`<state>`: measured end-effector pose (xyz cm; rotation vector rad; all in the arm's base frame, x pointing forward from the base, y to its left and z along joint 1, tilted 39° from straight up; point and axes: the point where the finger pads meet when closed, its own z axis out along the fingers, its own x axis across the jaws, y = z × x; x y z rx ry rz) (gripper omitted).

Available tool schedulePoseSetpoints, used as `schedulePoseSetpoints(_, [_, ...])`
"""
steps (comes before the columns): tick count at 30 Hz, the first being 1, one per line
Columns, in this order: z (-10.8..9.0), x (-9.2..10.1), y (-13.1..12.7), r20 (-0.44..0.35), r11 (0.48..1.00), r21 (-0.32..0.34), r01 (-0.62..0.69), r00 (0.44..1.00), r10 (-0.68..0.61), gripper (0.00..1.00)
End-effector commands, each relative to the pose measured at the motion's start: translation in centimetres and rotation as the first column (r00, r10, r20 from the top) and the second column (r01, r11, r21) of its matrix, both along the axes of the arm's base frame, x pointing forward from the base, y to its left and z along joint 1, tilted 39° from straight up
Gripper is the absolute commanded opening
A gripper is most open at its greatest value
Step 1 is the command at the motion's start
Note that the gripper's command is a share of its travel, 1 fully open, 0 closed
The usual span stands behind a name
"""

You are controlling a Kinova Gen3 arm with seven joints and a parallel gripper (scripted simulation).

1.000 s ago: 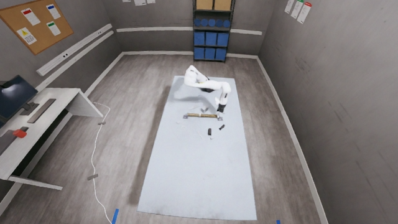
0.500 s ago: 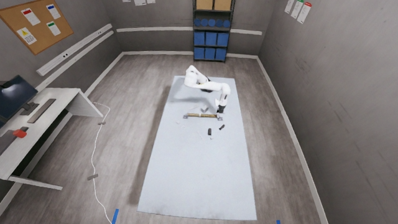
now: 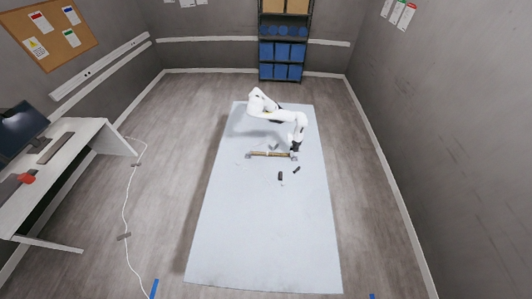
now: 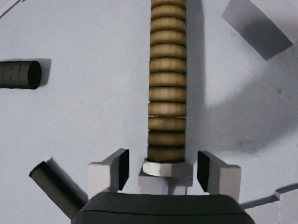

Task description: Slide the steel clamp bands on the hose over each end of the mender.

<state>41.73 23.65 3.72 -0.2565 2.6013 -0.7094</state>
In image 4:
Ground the grey metal clamp band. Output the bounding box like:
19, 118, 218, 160
143, 158, 194, 180

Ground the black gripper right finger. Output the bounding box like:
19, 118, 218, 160
197, 151, 242, 203

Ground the short black hose piece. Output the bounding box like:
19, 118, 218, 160
0, 61, 42, 90

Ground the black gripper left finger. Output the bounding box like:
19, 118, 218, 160
88, 149, 130, 201

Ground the black cylinder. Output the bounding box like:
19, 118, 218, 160
28, 161, 84, 221

